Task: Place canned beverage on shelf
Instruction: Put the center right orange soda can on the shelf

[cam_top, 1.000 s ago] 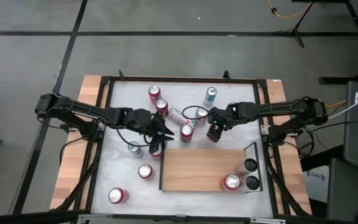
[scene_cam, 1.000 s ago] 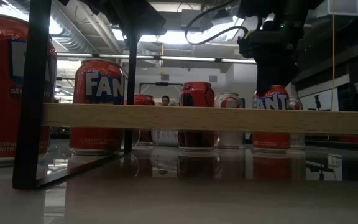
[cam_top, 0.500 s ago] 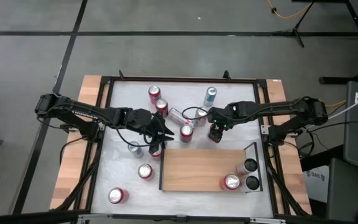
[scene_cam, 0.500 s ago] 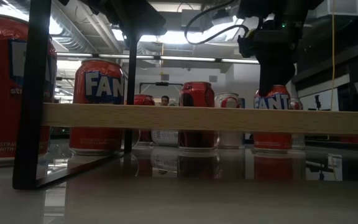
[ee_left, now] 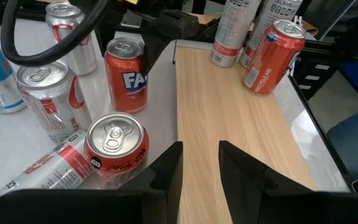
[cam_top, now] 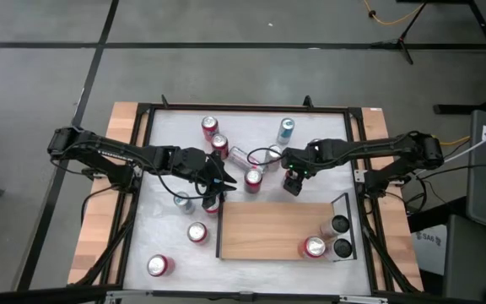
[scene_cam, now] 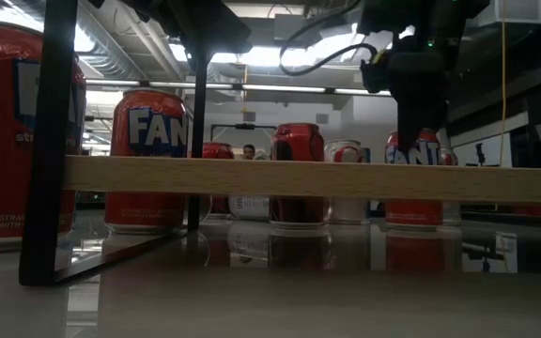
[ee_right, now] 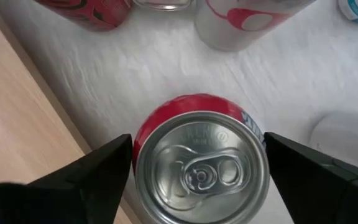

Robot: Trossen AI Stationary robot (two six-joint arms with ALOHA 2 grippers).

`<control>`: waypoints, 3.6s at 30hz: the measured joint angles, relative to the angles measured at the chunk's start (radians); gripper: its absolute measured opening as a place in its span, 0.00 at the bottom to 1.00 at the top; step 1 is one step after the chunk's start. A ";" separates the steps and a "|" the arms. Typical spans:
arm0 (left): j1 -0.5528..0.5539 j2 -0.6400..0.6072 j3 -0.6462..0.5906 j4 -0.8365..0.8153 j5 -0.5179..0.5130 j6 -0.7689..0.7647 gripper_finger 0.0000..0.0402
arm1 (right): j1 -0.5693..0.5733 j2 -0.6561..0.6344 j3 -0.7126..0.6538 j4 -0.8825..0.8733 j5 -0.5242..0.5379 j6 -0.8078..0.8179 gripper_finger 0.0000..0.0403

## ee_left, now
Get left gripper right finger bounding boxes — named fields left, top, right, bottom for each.
left=218, top=141, right=313, bottom=224

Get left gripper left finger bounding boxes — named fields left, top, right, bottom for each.
left=121, top=141, right=185, bottom=224

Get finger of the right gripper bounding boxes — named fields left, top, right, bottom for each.
left=142, top=39, right=175, bottom=76
left=96, top=17, right=118, bottom=57

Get silver Diet Coke can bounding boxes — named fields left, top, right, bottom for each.
left=44, top=1, right=98, bottom=76
left=16, top=60, right=93, bottom=144

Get red Fanta strawberry can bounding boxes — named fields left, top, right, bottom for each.
left=103, top=37, right=149, bottom=114
left=242, top=19, right=307, bottom=95

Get red Coca-Cola Star Wars can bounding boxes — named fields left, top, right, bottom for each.
left=83, top=111, right=150, bottom=175

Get light wooden shelf board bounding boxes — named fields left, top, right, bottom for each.
left=173, top=45, right=318, bottom=224

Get white red Celsius can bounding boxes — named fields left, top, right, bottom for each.
left=209, top=0, right=262, bottom=68
left=239, top=0, right=304, bottom=68

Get person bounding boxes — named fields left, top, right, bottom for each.
left=326, top=107, right=358, bottom=180

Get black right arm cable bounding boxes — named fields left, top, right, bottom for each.
left=0, top=0, right=111, bottom=67

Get black table frame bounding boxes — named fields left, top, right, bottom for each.
left=289, top=74, right=356, bottom=191

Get black slotted bracket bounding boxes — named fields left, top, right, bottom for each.
left=293, top=58, right=338, bottom=93

